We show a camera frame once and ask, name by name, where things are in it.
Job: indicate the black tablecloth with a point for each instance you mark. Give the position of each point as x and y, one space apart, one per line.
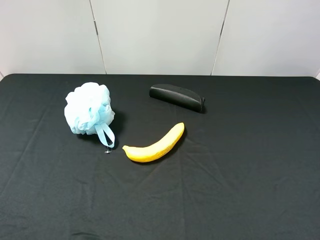
246 168

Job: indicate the light blue bath loofah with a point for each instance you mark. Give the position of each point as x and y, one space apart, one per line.
89 112

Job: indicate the yellow banana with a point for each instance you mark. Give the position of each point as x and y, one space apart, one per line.
158 149

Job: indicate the black glasses case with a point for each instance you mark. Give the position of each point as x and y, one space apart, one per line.
177 95

